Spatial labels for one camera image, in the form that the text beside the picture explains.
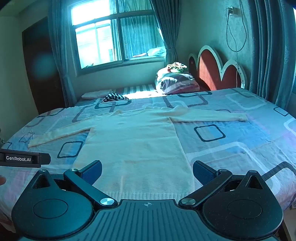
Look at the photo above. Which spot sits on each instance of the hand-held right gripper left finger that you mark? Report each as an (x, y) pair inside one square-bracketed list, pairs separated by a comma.
[(92, 171)]

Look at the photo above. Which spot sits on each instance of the white pillow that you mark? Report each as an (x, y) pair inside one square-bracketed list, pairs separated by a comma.
[(94, 94)]

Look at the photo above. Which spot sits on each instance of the folded striped quilt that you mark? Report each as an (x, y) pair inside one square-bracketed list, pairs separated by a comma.
[(177, 83)]

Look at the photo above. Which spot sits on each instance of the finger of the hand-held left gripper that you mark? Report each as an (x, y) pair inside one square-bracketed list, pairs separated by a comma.
[(45, 158)]

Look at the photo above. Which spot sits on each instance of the patterned pastel bed blanket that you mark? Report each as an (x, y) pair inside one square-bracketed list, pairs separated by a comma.
[(231, 143)]

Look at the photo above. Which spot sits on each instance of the white cloth on windowsill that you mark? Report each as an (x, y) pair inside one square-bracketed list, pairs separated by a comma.
[(152, 52)]

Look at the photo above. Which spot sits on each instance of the striped bed sheet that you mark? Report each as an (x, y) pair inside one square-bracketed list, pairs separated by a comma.
[(136, 89)]

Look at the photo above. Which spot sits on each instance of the black white striped cloth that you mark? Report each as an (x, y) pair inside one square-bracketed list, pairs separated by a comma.
[(114, 96)]

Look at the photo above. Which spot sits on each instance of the dark wooden door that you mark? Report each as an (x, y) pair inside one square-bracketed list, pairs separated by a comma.
[(44, 69)]

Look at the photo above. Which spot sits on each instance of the person's left hand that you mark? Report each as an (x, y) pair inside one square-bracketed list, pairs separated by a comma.
[(2, 180)]

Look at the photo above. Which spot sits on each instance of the red white scalloped headboard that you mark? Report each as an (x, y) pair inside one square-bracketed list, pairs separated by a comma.
[(212, 69)]

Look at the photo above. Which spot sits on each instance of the wide blue curtain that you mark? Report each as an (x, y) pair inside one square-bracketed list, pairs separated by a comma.
[(275, 53)]

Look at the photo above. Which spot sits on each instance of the sliding glass window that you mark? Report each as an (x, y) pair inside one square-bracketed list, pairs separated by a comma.
[(115, 32)]

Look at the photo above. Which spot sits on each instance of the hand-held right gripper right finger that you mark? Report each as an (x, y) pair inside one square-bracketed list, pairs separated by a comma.
[(202, 172)]

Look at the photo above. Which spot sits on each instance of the cream knit sweater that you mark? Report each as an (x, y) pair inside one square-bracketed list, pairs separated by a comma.
[(136, 148)]

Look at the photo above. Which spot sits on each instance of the tied blue curtain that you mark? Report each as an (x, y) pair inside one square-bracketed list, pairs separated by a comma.
[(167, 30)]

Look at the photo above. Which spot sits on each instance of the blue curtain beside door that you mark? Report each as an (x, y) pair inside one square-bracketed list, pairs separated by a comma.
[(61, 58)]

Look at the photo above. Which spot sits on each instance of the wall charger plug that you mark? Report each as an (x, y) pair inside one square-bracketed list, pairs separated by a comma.
[(234, 11)]

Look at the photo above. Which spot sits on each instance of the colourful floral cloth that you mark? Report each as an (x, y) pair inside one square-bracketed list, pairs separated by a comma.
[(177, 67)]

